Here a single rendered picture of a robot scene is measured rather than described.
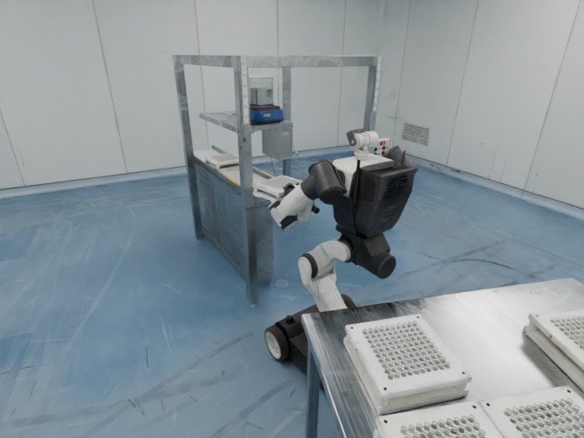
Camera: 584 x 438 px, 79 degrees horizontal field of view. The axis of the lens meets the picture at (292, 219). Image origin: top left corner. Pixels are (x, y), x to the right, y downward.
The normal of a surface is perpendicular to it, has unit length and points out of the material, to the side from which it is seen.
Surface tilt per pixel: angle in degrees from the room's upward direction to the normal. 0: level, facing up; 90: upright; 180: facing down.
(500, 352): 0
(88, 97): 90
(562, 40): 90
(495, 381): 0
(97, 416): 0
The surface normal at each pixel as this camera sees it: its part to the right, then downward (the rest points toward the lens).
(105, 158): 0.47, 0.37
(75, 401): 0.00, -0.91
